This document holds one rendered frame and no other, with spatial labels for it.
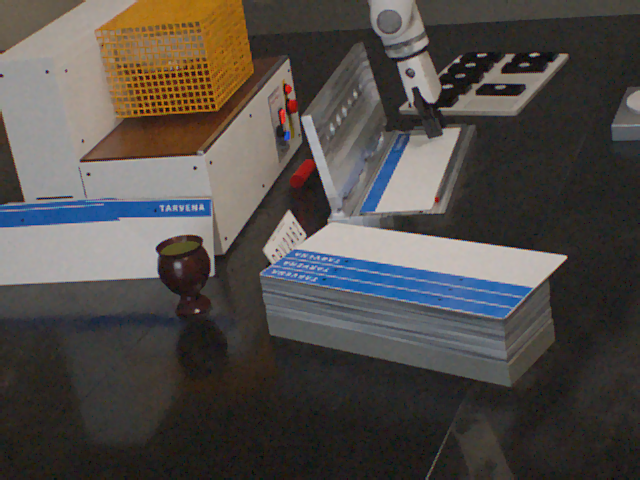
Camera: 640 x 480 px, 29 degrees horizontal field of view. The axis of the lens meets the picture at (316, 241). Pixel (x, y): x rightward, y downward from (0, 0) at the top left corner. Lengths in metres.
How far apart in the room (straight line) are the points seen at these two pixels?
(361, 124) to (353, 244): 0.58
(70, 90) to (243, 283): 0.44
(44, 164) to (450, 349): 0.85
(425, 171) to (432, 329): 0.70
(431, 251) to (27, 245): 0.77
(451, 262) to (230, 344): 0.35
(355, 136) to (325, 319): 0.64
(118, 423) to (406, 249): 0.48
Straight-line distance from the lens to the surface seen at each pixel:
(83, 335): 1.94
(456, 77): 2.81
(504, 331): 1.57
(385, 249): 1.78
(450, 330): 1.61
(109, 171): 2.10
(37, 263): 2.17
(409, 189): 2.20
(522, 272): 1.67
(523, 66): 2.84
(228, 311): 1.91
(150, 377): 1.77
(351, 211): 2.14
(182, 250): 1.90
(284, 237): 2.02
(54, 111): 2.10
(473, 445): 1.50
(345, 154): 2.21
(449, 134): 2.42
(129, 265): 2.10
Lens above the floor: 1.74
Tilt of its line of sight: 23 degrees down
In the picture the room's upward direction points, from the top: 9 degrees counter-clockwise
